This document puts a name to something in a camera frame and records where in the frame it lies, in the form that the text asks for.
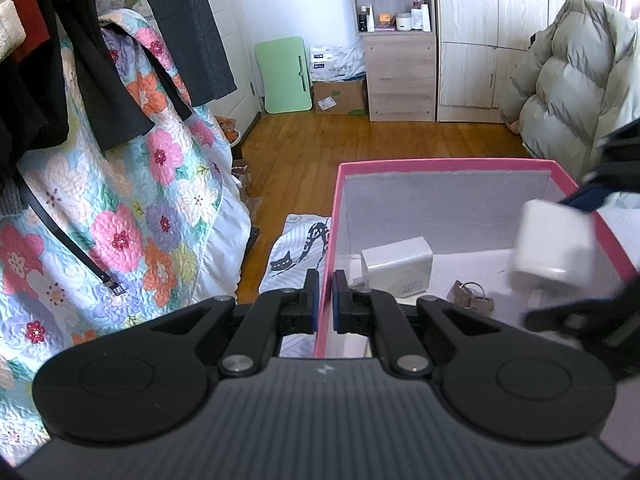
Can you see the orange snack packets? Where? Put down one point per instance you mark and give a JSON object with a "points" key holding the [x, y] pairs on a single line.
{"points": [[227, 131]]}

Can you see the black belt with buckle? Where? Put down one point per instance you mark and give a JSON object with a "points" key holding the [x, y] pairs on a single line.
{"points": [[65, 237]]}

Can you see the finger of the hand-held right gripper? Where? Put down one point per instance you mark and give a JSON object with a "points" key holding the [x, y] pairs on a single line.
{"points": [[590, 320], [590, 197]]}

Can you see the pink cardboard box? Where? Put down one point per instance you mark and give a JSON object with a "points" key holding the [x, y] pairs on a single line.
{"points": [[435, 210]]}

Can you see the cat print mat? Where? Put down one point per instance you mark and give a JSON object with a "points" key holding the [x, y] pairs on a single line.
{"points": [[295, 255]]}

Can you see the black bulky garment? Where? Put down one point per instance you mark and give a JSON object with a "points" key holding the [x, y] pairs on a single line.
{"points": [[30, 110]]}

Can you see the white power charger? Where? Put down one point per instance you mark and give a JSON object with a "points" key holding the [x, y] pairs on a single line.
{"points": [[395, 267]]}

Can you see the beige puffer jacket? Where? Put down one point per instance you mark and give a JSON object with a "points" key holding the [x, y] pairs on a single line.
{"points": [[565, 90]]}

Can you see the white patterned cloth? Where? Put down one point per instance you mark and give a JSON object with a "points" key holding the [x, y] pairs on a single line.
{"points": [[622, 225]]}

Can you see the wooden shelf cabinet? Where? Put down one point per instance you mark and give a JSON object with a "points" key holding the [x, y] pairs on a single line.
{"points": [[400, 80]]}

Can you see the red cloth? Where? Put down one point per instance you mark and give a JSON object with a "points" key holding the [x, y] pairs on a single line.
{"points": [[30, 10]]}

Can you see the white tissue packs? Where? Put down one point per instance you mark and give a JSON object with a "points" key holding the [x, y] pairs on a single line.
{"points": [[335, 62]]}

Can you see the white jar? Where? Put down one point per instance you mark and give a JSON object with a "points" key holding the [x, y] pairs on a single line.
{"points": [[404, 21]]}

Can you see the black bottle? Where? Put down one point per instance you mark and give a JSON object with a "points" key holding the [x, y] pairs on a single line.
{"points": [[363, 20]]}

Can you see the floral quilt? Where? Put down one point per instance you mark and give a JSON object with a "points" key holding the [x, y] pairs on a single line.
{"points": [[150, 210]]}

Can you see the tall white bottle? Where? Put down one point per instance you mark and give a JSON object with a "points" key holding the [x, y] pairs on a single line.
{"points": [[426, 17]]}

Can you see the dark grey hanging garment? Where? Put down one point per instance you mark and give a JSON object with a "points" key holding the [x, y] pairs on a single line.
{"points": [[190, 35]]}

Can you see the light wooden wardrobe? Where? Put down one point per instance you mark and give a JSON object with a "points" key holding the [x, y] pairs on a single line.
{"points": [[470, 35]]}

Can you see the bunch of keys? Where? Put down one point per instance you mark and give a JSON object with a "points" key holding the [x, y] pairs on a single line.
{"points": [[467, 297]]}

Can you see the cream fluffy cloth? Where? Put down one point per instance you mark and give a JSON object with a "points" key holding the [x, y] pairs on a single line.
{"points": [[10, 30]]}

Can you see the green folding board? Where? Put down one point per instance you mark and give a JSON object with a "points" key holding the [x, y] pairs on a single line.
{"points": [[282, 75]]}

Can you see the brown cardboard box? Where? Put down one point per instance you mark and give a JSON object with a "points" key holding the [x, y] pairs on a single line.
{"points": [[345, 97]]}

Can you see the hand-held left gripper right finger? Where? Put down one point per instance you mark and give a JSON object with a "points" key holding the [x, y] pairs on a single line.
{"points": [[339, 305]]}

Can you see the white cube adapter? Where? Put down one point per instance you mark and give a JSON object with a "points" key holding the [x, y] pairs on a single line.
{"points": [[550, 245]]}

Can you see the black hanging garment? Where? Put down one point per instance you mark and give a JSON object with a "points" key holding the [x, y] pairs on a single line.
{"points": [[95, 75]]}

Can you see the small orange box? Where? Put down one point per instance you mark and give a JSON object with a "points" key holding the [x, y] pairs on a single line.
{"points": [[385, 20]]}

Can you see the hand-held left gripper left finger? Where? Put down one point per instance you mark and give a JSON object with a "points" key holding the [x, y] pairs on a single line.
{"points": [[312, 305]]}

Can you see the white door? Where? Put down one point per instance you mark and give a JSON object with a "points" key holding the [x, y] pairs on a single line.
{"points": [[245, 60]]}

